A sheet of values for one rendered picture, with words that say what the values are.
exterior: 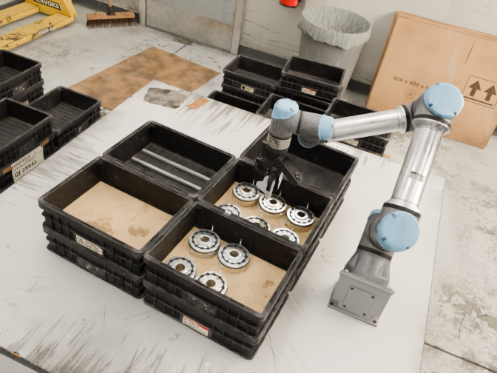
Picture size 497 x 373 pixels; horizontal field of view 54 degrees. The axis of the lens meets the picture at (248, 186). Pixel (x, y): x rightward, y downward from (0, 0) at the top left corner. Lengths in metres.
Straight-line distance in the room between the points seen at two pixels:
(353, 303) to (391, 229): 0.32
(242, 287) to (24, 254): 0.75
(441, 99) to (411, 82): 2.70
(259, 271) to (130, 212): 0.49
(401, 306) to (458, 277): 1.32
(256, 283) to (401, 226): 0.47
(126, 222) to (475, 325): 1.96
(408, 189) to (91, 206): 1.04
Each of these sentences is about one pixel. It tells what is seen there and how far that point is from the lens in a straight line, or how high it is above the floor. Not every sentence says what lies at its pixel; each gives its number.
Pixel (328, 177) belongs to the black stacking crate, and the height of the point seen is 0.83.
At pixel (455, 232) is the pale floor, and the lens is 3.41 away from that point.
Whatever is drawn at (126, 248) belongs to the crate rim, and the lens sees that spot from 1.47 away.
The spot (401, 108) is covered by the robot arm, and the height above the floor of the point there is 1.26.
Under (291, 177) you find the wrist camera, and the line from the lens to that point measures 1.58.
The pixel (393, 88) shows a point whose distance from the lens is 4.28.
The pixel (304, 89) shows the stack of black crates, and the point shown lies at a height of 0.52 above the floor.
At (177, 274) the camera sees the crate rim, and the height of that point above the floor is 0.93.
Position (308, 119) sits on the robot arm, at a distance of 1.50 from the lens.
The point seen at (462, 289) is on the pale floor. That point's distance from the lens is 3.06.
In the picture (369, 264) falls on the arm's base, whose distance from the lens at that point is 1.60.
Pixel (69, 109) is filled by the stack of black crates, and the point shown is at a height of 0.38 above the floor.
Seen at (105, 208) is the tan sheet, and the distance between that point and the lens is 1.74.
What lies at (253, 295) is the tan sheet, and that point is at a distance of 1.51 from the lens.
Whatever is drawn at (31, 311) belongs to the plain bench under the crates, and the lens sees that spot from 1.65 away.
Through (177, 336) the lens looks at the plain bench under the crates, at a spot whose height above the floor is 0.70.
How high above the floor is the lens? 2.01
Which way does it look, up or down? 39 degrees down
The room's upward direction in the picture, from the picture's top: 11 degrees clockwise
